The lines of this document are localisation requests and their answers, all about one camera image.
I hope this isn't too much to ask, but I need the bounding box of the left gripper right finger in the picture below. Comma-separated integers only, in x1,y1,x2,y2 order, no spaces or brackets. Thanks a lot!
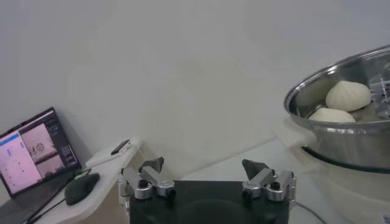
242,158,297,202

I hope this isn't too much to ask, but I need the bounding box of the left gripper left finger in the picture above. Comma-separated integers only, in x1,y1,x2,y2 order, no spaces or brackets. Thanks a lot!
120,156,176,200

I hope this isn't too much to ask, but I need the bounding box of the white steamed baozi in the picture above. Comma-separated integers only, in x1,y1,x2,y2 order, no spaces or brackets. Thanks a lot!
309,107,356,124
325,80,372,113

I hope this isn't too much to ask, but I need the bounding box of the perforated steel steamer basket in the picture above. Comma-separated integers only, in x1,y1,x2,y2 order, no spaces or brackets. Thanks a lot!
283,44,390,171

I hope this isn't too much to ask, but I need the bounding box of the white side table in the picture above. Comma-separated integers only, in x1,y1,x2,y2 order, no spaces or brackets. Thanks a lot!
32,138,143,224

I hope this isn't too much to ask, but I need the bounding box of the small black white device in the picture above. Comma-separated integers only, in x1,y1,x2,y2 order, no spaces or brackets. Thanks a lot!
110,139,131,155

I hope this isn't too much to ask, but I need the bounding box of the flat white box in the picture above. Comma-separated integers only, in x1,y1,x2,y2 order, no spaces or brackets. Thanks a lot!
85,139,137,169

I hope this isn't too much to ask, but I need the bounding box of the black computer mouse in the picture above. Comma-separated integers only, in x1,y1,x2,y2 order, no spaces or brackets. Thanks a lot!
64,172,101,206

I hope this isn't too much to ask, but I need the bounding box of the cream electric cooker pot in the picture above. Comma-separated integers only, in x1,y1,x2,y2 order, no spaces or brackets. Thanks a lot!
275,118,390,224

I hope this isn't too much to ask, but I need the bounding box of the black laptop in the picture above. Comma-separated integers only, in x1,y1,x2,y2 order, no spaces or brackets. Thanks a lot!
0,107,83,224

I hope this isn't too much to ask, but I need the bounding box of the thin left gripper cable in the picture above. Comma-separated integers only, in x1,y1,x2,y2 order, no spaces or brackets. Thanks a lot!
292,200,328,224

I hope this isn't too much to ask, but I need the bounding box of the black mouse cable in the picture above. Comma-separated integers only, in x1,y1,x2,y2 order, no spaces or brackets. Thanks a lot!
71,168,93,177

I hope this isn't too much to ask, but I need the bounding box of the black laptop cable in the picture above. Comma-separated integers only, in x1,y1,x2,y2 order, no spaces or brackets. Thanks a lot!
26,197,67,224

